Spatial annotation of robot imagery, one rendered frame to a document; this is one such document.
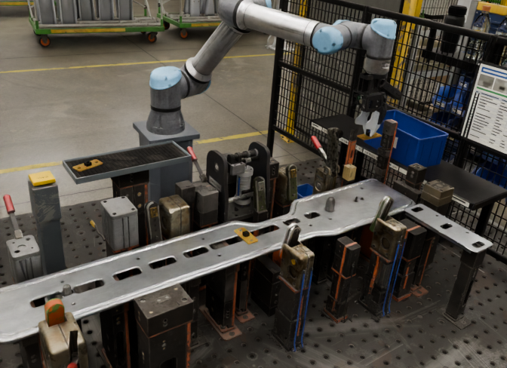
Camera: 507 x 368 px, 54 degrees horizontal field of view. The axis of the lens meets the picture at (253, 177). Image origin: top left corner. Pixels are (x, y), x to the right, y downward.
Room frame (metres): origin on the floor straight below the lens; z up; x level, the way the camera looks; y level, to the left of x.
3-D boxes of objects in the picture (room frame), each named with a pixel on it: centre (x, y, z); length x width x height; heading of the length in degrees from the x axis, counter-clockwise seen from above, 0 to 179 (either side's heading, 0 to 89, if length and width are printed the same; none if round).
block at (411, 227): (1.44, -0.54, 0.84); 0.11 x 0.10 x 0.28; 36
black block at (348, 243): (1.30, -0.31, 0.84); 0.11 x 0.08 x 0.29; 36
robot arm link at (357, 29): (1.57, -0.25, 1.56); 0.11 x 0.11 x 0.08; 57
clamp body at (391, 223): (1.35, -0.44, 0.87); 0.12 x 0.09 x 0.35; 36
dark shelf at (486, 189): (1.97, -0.60, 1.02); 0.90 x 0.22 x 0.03; 36
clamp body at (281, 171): (1.60, -0.11, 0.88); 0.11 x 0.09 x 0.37; 36
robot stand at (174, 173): (1.84, 0.36, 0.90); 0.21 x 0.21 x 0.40; 32
